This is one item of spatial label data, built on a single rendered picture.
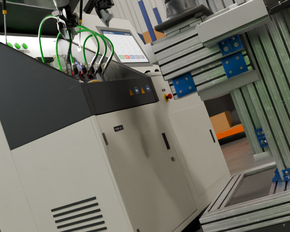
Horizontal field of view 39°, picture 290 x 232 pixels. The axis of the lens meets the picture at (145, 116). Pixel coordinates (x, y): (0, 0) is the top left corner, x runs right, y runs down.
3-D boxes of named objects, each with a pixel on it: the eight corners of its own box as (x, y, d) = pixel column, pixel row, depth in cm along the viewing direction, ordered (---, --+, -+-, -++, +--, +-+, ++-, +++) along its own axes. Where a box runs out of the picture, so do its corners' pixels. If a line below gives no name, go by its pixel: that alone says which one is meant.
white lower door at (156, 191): (147, 256, 185) (96, 115, 188) (142, 256, 186) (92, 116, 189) (198, 209, 241) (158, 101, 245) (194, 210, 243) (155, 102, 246)
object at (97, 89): (97, 114, 190) (85, 82, 191) (90, 117, 192) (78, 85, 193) (156, 101, 244) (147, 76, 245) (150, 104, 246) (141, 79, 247)
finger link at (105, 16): (111, 22, 212) (105, 6, 213) (102, 27, 215) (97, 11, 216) (114, 23, 215) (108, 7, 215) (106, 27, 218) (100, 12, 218)
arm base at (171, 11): (204, 14, 181) (196, -7, 181) (196, 8, 167) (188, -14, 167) (174, 28, 186) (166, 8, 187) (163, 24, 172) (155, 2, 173)
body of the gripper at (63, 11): (66, 32, 203) (60, 10, 195) (58, 26, 208) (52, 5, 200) (79, 26, 206) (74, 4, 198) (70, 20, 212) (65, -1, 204)
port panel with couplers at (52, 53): (67, 92, 258) (51, 46, 260) (63, 94, 260) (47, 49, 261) (79, 90, 269) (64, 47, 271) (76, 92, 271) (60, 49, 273)
